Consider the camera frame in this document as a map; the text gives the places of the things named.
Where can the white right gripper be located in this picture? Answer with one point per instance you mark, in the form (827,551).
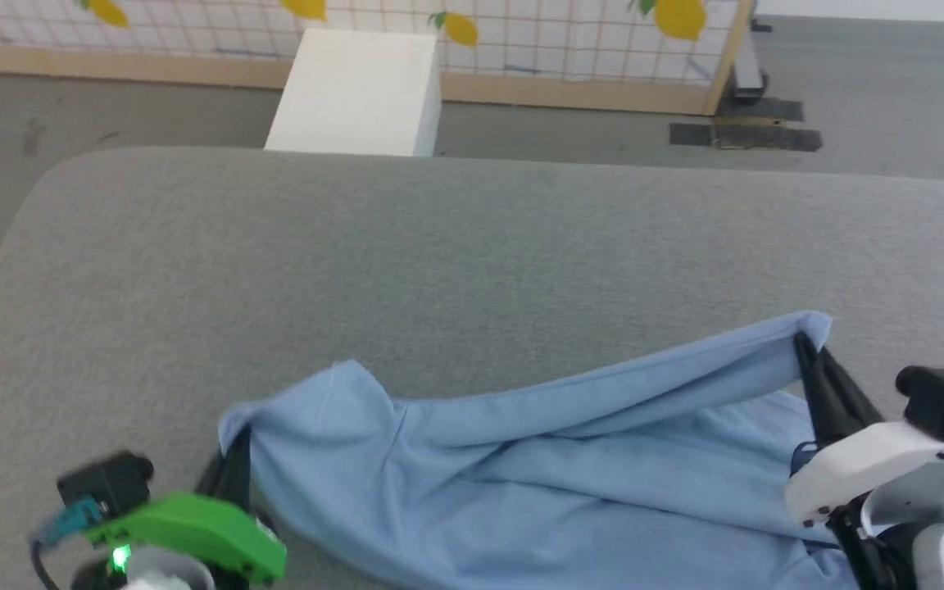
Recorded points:
(865,463)

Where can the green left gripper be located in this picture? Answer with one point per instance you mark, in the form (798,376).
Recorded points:
(193,533)

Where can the light blue garment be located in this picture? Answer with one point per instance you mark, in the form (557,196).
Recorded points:
(537,467)

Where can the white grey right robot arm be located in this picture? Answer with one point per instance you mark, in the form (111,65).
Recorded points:
(923,533)

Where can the black floor mat strip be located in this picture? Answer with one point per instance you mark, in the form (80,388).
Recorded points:
(746,131)

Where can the grey fabric sofa cushion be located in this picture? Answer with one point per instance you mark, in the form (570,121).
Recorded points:
(439,270)

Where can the grey metal partition foot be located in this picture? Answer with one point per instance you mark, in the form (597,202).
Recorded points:
(749,65)

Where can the white box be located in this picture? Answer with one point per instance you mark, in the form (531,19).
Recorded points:
(357,94)

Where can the lemon print partition screen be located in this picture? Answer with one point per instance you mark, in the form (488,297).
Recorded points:
(562,41)

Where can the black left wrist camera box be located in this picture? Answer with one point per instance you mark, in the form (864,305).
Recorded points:
(107,483)

